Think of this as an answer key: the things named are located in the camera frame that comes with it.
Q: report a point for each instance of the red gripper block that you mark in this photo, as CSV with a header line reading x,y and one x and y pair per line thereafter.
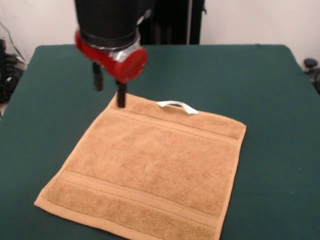
x,y
125,67

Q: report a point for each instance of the tan terry towel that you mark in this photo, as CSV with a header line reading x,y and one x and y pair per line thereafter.
x,y
150,170

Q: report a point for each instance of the dark green table cloth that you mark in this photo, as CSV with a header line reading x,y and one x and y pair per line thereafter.
x,y
275,150

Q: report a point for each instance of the black round chair base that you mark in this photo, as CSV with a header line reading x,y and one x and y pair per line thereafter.
x,y
312,67

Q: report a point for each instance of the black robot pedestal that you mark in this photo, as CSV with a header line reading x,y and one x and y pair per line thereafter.
x,y
175,22

